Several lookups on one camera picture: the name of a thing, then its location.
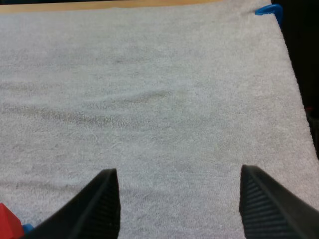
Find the red cube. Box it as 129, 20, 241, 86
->
0, 203, 25, 239

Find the blue clip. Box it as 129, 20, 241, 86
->
255, 3, 284, 25

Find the blue cube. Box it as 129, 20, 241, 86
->
21, 223, 35, 235

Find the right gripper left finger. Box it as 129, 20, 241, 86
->
24, 168, 121, 239

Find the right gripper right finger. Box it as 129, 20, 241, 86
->
239, 164, 319, 239

